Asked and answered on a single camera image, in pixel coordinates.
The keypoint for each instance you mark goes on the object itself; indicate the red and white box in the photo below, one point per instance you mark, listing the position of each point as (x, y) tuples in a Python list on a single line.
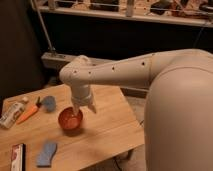
[(18, 157)]

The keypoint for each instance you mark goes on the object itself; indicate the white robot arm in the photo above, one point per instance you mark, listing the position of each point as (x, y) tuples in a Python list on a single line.
[(178, 118)]

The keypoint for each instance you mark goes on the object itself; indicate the orange toy carrot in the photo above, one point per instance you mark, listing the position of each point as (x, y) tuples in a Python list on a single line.
[(30, 112)]

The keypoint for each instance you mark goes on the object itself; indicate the cluttered shelf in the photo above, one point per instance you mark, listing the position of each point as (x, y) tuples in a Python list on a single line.
[(180, 12)]

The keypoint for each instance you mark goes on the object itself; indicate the metal pole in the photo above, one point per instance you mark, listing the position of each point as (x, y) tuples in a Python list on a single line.
[(50, 46)]

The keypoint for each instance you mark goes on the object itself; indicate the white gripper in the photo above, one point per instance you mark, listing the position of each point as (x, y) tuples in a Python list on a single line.
[(81, 95)]

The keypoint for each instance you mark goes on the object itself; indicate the white plastic bottle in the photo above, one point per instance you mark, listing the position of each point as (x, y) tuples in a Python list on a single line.
[(10, 116)]

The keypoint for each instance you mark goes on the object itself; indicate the blue round sponge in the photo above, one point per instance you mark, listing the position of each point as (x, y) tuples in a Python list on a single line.
[(49, 103)]

